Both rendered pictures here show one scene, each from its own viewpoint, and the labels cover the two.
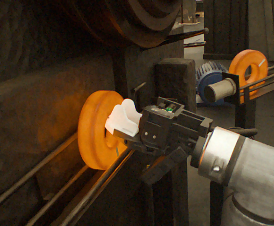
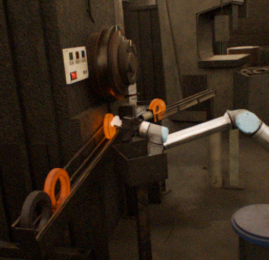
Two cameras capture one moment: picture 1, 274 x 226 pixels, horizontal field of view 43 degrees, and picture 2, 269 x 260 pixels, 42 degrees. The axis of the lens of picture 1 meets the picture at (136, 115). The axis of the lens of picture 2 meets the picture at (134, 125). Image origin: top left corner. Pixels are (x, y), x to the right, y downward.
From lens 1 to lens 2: 1.54 m
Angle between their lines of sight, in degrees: 12
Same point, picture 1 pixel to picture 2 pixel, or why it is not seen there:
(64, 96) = (97, 115)
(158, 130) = (127, 123)
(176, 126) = (132, 121)
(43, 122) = (94, 122)
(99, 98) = (109, 116)
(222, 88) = (146, 115)
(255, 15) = (168, 75)
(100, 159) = (110, 133)
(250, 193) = (153, 137)
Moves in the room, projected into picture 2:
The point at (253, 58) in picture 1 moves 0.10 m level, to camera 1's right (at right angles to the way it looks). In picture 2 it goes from (158, 102) to (171, 101)
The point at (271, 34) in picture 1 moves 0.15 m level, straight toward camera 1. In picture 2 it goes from (178, 87) to (178, 89)
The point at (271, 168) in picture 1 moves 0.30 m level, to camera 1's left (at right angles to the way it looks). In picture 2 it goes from (157, 129) to (107, 136)
